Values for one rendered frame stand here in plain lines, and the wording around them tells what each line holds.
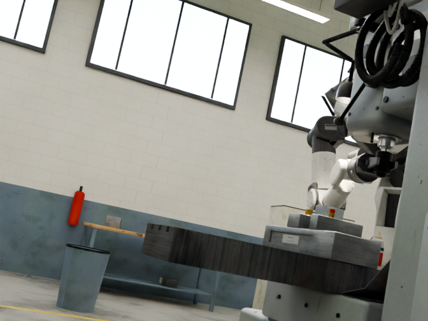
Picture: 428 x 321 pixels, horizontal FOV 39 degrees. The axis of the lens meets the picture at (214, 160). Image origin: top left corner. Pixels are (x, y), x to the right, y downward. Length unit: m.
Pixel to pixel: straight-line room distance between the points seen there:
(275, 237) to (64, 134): 7.45
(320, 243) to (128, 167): 7.75
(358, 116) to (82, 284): 4.81
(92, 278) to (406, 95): 5.03
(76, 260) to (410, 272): 5.19
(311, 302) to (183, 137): 7.95
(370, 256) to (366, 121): 0.39
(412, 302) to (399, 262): 0.09
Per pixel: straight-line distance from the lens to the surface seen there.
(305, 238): 1.63
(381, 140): 1.79
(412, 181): 1.31
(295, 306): 1.72
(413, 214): 1.29
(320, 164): 2.25
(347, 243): 1.54
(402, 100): 1.60
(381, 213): 2.53
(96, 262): 6.25
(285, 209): 7.81
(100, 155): 9.12
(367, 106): 1.75
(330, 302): 1.58
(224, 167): 9.71
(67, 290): 6.31
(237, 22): 10.14
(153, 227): 1.53
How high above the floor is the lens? 0.90
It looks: 8 degrees up
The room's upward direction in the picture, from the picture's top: 12 degrees clockwise
